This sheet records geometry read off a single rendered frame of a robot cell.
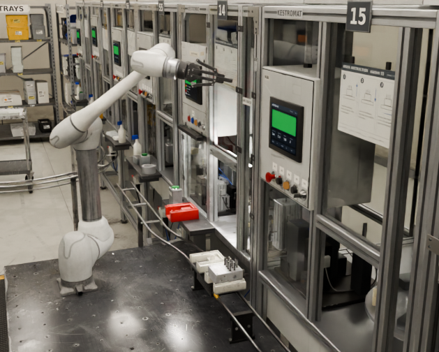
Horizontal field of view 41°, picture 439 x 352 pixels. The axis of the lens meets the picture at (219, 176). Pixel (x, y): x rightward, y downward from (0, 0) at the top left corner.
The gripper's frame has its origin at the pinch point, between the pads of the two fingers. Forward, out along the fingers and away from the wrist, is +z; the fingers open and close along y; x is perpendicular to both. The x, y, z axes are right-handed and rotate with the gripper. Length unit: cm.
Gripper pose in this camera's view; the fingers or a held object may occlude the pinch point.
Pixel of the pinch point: (224, 79)
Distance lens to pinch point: 256.5
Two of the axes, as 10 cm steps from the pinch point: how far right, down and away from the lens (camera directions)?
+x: 1.6, -2.5, 9.6
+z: 9.7, 2.2, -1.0
